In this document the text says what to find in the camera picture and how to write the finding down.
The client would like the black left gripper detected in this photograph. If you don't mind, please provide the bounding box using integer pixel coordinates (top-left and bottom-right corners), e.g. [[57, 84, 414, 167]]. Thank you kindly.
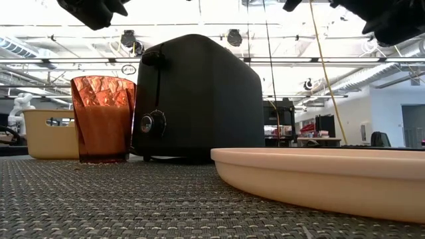
[[56, 0, 129, 31]]

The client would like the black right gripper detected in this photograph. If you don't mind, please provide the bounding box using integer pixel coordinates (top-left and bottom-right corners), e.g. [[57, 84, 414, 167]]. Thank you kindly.
[[330, 0, 425, 47]]

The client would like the cream round plate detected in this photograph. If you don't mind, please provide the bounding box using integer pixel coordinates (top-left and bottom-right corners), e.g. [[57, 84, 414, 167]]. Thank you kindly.
[[210, 147, 425, 224]]

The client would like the dark office chair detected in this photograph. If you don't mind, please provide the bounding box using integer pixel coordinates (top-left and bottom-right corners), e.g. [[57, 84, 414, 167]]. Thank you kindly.
[[370, 131, 392, 148]]

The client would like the black computer monitor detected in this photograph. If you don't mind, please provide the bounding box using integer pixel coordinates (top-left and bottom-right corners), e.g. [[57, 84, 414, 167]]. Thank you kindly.
[[314, 114, 337, 139]]

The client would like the black two-slot toaster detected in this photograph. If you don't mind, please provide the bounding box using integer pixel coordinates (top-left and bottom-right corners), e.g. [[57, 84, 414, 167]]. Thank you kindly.
[[131, 33, 266, 163]]

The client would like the yellow plastic bin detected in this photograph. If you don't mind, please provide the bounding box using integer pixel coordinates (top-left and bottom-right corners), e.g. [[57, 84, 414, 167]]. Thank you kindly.
[[22, 109, 80, 160]]

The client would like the wooden desk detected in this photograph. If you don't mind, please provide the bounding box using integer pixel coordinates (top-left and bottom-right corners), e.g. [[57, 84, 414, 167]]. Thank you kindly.
[[297, 136, 342, 147]]

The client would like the grey woven placemat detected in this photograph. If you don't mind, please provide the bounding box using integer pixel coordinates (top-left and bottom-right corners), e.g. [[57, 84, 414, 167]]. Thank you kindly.
[[0, 155, 425, 239]]

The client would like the black hanging cable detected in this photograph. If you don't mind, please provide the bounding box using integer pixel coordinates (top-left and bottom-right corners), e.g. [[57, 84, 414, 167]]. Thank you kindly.
[[262, 0, 280, 147]]

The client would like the yellow hanging cable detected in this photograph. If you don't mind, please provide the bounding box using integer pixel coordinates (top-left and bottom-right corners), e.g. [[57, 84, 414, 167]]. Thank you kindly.
[[308, 0, 349, 146]]

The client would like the black cart frame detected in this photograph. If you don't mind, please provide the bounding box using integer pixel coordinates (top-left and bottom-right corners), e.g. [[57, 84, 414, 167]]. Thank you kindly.
[[263, 99, 296, 147]]

